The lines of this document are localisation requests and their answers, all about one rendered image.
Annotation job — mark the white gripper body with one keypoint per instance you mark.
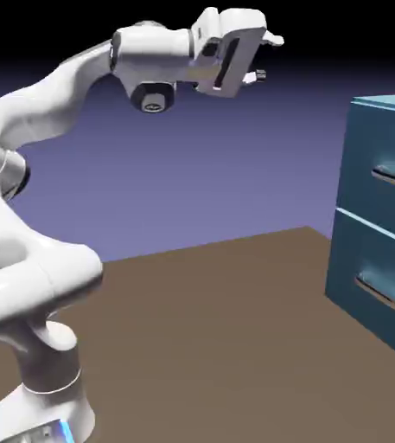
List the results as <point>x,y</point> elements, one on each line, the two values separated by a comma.
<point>243,52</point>

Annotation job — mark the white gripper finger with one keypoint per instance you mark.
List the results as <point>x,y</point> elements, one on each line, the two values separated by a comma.
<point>273,38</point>
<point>255,76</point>

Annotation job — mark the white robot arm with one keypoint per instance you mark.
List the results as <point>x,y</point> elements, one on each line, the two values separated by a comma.
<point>45,104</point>

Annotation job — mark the blue drawer front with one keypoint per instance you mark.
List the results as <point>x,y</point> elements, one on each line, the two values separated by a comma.
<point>356,256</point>
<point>359,155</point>

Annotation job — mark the blue cabinet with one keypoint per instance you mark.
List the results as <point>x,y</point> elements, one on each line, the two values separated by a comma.
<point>356,242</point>

